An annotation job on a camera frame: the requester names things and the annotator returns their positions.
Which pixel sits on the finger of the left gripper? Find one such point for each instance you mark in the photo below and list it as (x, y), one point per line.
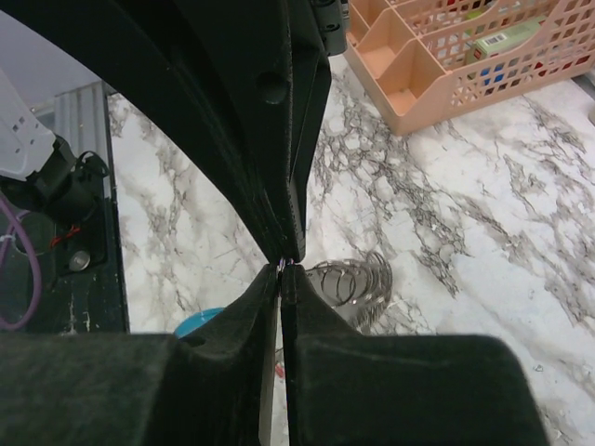
(214, 76)
(310, 76)

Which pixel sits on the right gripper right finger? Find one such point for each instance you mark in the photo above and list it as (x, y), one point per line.
(346, 388)

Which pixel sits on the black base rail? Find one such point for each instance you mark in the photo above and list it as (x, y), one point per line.
(61, 262)

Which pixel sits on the red key tag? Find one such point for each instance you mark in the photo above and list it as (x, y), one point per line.
(279, 370)

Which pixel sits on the green white box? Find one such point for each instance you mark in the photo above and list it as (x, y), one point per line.
(504, 40)

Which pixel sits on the metal keyring holder blue handle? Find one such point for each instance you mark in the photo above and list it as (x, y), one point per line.
(358, 291)

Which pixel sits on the orange plastic file organizer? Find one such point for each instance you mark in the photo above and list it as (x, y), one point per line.
(422, 62)

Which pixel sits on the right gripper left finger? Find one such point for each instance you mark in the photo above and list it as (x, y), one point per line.
(211, 387)

